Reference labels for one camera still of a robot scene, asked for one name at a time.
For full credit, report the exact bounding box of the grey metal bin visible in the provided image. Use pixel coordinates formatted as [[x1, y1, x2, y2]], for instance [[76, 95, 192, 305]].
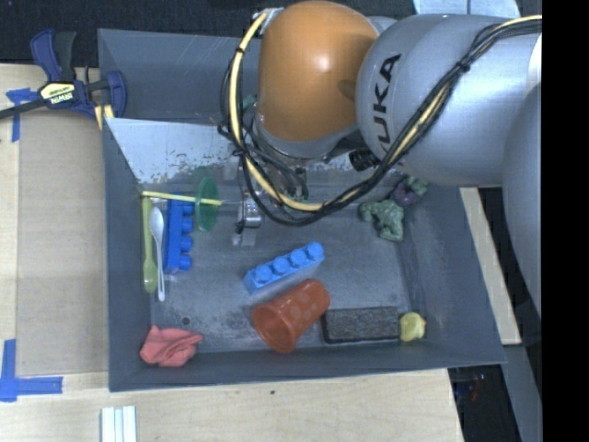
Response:
[[96, 28, 509, 393]]

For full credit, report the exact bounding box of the thin yellow stick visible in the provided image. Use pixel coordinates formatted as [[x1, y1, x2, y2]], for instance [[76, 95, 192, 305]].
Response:
[[141, 191, 223, 205]]

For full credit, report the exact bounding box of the orange plastic cup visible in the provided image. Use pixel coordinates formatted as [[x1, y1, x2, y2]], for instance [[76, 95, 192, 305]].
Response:
[[250, 278, 332, 355]]

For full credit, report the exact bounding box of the white plastic spoon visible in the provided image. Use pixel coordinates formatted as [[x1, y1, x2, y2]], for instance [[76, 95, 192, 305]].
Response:
[[148, 206, 167, 303]]

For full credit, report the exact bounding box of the black cylinder on white bracket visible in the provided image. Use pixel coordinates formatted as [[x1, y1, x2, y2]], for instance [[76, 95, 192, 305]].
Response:
[[348, 146, 381, 173]]

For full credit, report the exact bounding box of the pink cloth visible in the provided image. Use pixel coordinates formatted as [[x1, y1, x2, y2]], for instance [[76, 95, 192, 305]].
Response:
[[138, 323, 204, 369]]

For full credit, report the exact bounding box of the green plastic spoon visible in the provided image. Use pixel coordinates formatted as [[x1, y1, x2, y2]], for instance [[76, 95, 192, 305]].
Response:
[[141, 197, 159, 295]]

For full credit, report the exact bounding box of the purple and green toy figure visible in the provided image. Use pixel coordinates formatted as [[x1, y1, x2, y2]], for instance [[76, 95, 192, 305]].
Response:
[[389, 175, 430, 208]]

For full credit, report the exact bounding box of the blue toy brick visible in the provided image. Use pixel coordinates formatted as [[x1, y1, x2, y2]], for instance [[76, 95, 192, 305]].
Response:
[[162, 194, 196, 275], [242, 240, 327, 296]]

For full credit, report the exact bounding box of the green translucent disc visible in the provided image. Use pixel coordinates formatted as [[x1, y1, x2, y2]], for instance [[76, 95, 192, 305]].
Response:
[[194, 177, 220, 233]]

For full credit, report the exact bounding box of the yellow toy duck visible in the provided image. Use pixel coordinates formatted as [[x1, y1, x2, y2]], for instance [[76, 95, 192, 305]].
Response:
[[398, 310, 428, 343]]

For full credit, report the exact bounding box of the dark grey sponge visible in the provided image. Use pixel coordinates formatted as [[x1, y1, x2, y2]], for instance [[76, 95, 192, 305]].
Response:
[[319, 306, 401, 345]]

